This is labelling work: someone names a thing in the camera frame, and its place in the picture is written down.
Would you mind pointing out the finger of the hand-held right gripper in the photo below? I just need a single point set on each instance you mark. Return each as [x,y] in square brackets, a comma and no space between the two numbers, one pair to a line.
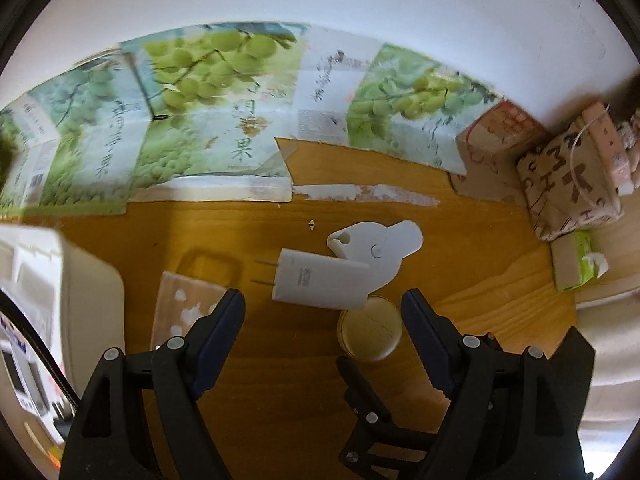
[370,415]

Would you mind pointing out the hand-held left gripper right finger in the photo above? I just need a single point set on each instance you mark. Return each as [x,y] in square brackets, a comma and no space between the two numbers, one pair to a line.
[422,340]

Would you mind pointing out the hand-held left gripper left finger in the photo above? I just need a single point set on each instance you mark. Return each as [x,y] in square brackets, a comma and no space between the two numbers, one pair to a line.
[220,340]

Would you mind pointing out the round golden tin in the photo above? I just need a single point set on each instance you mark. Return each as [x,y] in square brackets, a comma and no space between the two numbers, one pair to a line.
[370,330]

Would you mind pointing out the white storage bin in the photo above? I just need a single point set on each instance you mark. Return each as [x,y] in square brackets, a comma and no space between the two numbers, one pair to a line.
[85,280]

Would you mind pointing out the clear dotted plastic packet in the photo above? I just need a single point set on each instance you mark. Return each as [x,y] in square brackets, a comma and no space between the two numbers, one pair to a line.
[175,300]

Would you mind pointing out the white plastic holder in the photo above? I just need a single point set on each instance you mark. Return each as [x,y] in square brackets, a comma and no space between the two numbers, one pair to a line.
[385,245]

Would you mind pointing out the green tissue pack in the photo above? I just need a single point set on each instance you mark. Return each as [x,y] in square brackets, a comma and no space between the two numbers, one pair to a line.
[575,260]

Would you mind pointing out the white power adapter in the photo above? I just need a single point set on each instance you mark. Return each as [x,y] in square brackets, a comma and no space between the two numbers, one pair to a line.
[315,280]

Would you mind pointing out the patterned paper-wrapped package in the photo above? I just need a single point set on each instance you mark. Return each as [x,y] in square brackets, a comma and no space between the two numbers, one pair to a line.
[565,185]

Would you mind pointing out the large grape print cardboard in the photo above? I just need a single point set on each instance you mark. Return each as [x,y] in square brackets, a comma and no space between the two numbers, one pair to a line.
[200,125]

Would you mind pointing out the brown cardboard box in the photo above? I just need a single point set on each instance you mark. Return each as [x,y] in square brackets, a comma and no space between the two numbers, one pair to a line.
[500,130]

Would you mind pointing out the pink patterned box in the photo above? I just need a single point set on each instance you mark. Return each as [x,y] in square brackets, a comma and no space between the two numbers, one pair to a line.
[607,140]

